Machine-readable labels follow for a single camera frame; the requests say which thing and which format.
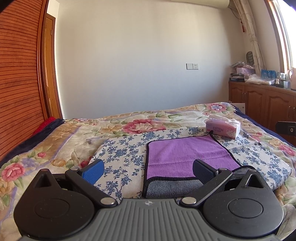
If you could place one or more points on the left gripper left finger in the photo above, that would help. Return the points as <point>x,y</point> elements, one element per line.
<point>83,181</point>

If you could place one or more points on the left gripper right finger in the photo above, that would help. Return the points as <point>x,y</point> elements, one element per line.
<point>212,180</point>

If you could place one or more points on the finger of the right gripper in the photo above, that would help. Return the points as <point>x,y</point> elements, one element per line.
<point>286,128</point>

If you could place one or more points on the purple and grey towel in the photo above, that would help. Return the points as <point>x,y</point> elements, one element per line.
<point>169,165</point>

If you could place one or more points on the wooden room door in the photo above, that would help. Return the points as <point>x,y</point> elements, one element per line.
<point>49,71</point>

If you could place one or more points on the wooden cabinet row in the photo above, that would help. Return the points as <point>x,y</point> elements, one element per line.
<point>265,104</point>

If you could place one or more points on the floral bed quilt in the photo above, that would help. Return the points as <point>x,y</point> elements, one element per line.
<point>74,143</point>

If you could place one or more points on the blue floral white cloth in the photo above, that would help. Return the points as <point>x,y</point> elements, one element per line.
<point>124,159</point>

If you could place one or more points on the white box beside bed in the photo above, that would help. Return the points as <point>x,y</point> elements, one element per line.
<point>240,106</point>

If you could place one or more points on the pink tissue pack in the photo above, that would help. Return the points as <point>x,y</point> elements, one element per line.
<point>222,126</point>

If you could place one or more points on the navy bed sheet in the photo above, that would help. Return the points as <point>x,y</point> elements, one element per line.
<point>30,143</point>

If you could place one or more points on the red blanket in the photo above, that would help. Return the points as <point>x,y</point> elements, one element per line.
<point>47,125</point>

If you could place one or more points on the clutter on cabinet top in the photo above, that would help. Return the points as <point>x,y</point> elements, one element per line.
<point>245,72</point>

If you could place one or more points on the wooden slatted wardrobe door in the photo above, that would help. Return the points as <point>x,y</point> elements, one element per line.
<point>23,106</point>

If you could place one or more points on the patterned beige curtain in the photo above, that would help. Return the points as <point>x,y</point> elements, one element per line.
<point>245,12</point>

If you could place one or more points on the white air conditioner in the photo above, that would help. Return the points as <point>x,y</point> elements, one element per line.
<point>219,4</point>

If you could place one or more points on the white wall switch socket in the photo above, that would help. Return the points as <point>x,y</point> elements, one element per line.
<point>192,66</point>

